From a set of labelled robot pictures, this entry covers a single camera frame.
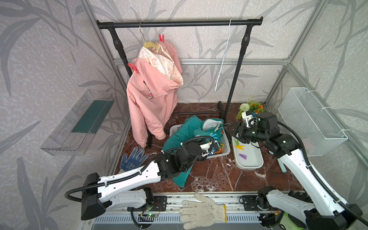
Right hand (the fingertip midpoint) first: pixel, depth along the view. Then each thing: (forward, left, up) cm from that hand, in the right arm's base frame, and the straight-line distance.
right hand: (225, 130), depth 69 cm
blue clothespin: (-1, +6, -3) cm, 7 cm away
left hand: (-3, +11, -4) cm, 12 cm away
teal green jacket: (+12, +16, -14) cm, 24 cm away
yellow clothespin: (+5, -15, -28) cm, 32 cm away
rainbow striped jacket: (+1, -1, -26) cm, 26 cm away
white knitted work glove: (-31, +11, -28) cm, 43 cm away
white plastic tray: (-1, -18, -28) cm, 34 cm away
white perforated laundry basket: (+14, +28, -19) cm, 37 cm away
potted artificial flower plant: (+29, -25, -14) cm, 41 cm away
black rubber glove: (-34, -21, +3) cm, 40 cm away
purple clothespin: (-1, -15, -28) cm, 32 cm away
